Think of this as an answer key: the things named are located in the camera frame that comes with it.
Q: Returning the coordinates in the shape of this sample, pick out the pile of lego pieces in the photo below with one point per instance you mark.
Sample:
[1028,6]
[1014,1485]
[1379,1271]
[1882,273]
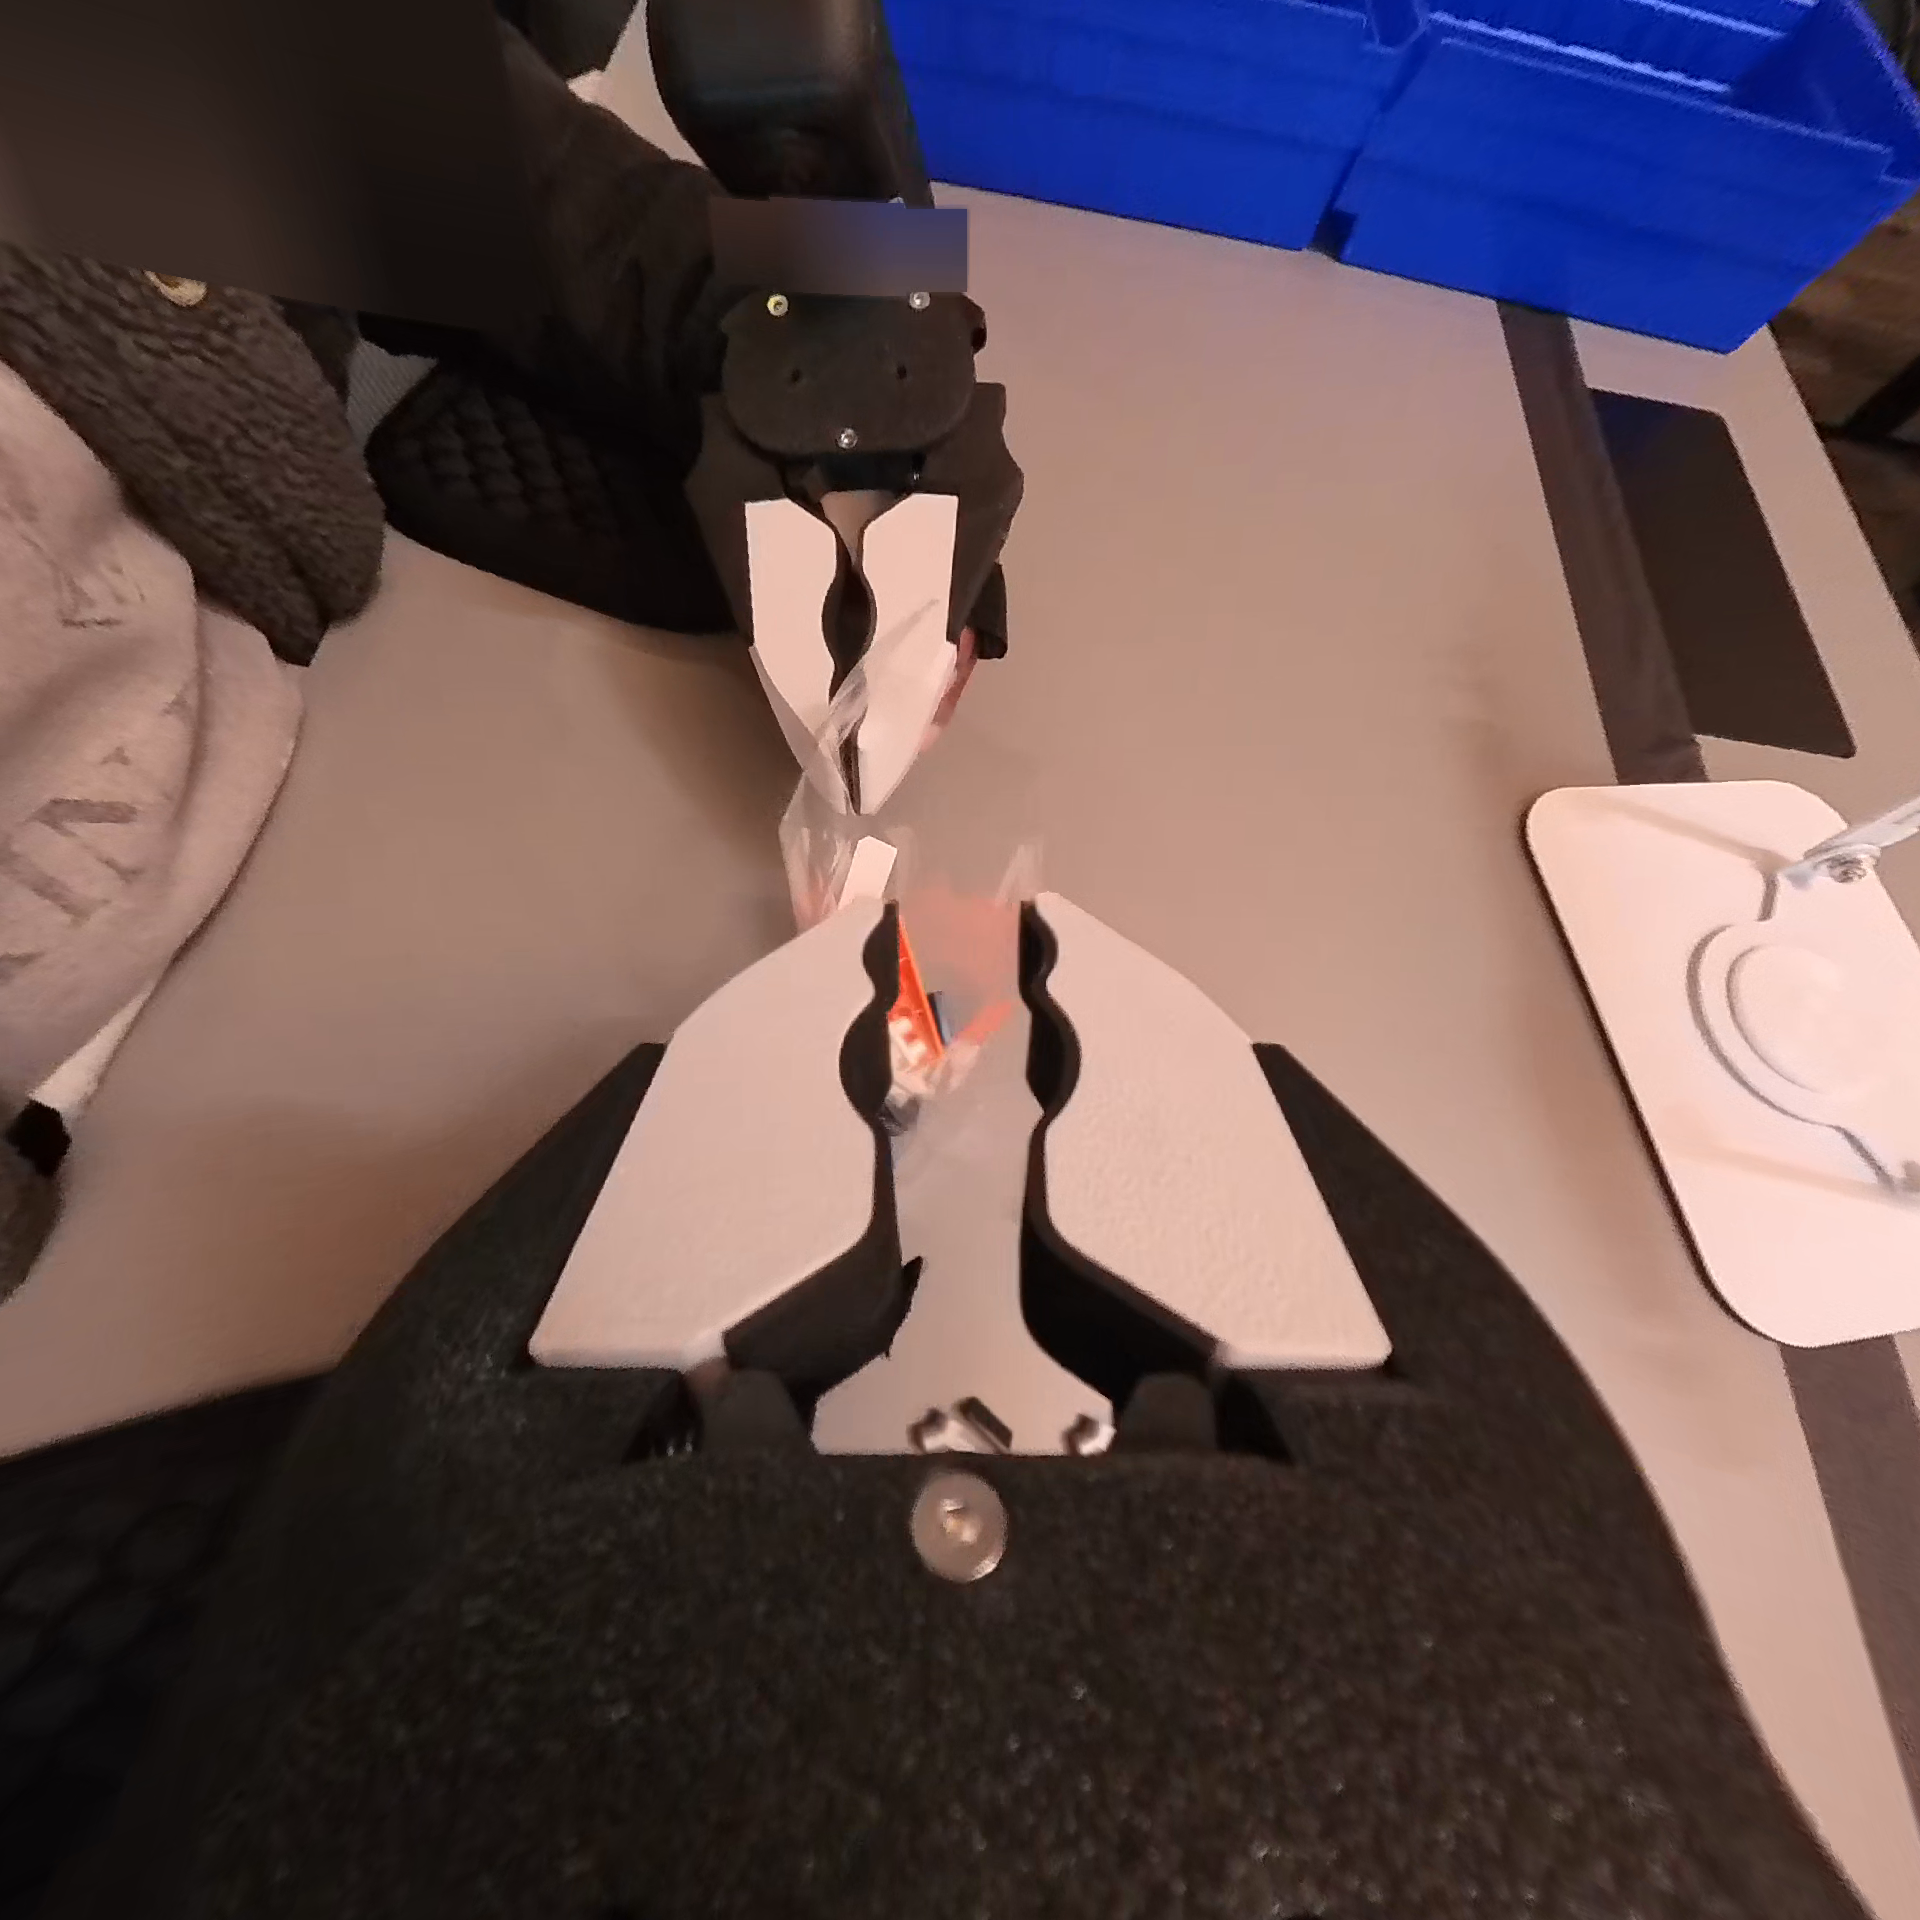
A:
[961,1425]

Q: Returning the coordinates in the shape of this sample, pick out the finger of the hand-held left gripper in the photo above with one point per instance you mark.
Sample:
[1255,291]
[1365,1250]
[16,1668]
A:
[920,598]
[787,598]

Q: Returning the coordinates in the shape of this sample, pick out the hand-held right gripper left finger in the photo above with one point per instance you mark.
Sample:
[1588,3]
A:
[705,1169]

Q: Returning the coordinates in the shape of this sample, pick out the orange lego piece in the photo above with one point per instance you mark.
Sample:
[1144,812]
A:
[909,975]

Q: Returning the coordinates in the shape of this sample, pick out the white stand base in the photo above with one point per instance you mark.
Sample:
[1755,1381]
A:
[1620,975]

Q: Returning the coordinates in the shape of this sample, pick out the person's left forearm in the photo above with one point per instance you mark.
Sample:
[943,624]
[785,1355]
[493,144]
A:
[598,298]

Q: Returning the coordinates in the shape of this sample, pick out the black table cover panel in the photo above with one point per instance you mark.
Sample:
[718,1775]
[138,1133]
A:
[1725,598]

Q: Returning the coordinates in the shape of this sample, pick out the person's left hand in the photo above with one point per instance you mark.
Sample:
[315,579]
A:
[965,666]

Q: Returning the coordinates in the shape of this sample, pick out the clear plastic bag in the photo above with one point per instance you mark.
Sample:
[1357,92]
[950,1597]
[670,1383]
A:
[961,1141]

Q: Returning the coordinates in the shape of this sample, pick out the blue plastic bin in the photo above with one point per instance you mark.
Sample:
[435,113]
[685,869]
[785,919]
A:
[1123,120]
[1576,226]

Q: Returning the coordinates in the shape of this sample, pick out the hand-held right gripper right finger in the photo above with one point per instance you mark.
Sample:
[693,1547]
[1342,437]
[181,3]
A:
[1202,1169]

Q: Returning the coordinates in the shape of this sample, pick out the grey printed sweatshirt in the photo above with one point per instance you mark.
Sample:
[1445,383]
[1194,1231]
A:
[107,751]

